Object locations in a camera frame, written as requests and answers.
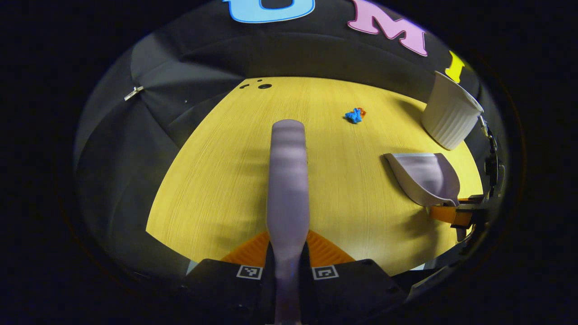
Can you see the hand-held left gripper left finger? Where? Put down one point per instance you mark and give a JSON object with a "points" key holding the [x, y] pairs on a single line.
{"points": [[226, 293]]}

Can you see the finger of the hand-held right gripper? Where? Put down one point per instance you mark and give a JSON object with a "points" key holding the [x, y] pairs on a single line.
{"points": [[451, 215]]}

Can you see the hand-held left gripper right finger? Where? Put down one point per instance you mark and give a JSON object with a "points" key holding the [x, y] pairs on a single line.
{"points": [[352, 293]]}

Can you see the lilac dustpan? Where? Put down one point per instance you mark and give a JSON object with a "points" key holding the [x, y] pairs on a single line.
{"points": [[420, 178]]}

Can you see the white ribbed garbage bin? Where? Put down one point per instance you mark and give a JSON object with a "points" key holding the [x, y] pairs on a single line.
{"points": [[447, 117]]}

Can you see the small lilac broom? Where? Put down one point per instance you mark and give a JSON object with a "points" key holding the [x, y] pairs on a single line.
{"points": [[288, 180]]}

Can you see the orange paper ball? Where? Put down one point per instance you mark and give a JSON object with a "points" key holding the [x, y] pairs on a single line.
{"points": [[362, 113]]}

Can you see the blue paper ball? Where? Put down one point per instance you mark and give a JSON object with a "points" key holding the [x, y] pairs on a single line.
{"points": [[353, 116]]}

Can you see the black backdrop cloth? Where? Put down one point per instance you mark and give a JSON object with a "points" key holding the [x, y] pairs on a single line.
{"points": [[149, 149]]}

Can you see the white metal clip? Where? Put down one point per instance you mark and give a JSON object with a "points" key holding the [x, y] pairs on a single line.
{"points": [[134, 93]]}

